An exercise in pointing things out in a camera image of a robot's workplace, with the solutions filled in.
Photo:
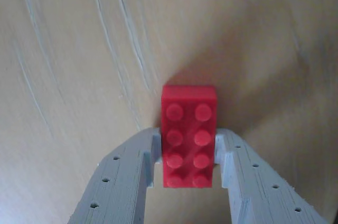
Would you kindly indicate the red lego block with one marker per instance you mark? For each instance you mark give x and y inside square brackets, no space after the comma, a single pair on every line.
[188,129]

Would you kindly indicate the grey-white gripper finger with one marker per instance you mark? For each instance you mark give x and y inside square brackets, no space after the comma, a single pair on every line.
[118,181]
[261,192]

